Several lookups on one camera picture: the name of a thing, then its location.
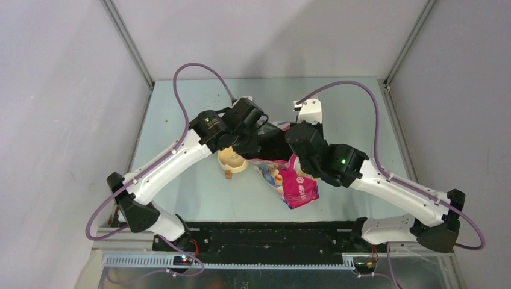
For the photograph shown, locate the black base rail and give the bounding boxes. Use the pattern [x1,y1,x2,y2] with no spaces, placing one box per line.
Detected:
[183,221,386,266]

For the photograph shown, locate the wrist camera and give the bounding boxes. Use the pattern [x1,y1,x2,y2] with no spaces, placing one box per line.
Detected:
[290,96,322,126]
[232,96,254,106]

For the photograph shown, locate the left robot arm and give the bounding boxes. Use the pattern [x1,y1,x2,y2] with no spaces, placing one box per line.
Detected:
[107,97,268,251]

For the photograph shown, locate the cream cat-shaped pet bowl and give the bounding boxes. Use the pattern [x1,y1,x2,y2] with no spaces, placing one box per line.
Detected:
[217,147,249,173]

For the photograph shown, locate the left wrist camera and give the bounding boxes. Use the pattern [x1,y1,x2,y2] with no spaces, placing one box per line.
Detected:
[232,96,254,106]

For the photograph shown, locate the pink blue cat food bag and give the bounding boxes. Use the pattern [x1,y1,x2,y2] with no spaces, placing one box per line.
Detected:
[248,121,319,209]

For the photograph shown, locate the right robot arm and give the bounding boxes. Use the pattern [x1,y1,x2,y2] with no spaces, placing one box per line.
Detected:
[284,123,465,253]

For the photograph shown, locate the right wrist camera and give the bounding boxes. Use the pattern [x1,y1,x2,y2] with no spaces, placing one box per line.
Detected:
[290,96,322,126]

